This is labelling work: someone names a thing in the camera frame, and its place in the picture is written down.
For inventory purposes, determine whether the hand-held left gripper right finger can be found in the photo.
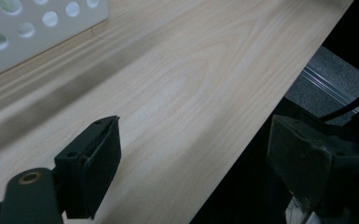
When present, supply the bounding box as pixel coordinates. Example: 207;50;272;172
266;114;359;220

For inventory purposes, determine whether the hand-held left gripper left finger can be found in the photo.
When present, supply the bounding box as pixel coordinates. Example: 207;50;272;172
53;115;122;220

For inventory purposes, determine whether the white perforated plastic basket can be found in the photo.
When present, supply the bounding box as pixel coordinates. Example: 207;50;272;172
0;0;111;84

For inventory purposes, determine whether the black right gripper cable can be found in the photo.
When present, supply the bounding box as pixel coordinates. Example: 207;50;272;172
319;78;359;123

